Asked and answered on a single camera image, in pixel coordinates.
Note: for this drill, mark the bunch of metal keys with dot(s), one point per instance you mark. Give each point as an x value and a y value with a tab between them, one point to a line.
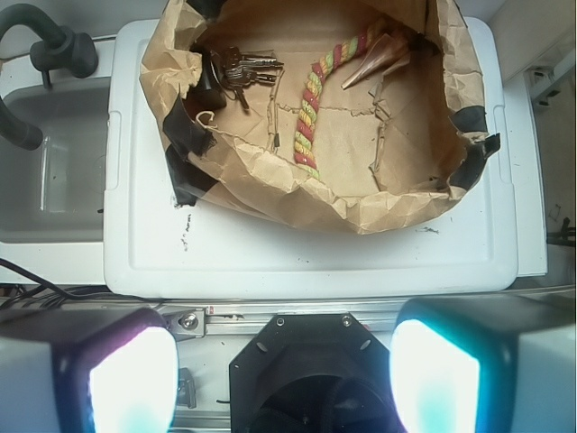
241	70

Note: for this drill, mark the aluminium rail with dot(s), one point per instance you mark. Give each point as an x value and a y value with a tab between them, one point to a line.
187	320

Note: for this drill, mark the pink brown conch shell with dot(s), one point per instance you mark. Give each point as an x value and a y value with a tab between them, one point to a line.
389	53

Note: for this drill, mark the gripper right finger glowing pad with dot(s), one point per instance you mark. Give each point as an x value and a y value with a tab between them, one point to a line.
485	365

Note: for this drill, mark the brown paper bag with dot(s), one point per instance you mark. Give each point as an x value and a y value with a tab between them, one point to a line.
393	151

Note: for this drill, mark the white sink basin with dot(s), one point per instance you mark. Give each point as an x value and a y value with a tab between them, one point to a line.
52	198

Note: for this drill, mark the white plastic bin lid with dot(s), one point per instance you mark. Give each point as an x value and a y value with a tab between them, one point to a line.
155	249

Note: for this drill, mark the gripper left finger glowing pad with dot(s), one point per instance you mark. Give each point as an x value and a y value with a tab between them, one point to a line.
87	370

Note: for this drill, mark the black key fob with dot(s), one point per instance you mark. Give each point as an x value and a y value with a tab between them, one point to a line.
208	91

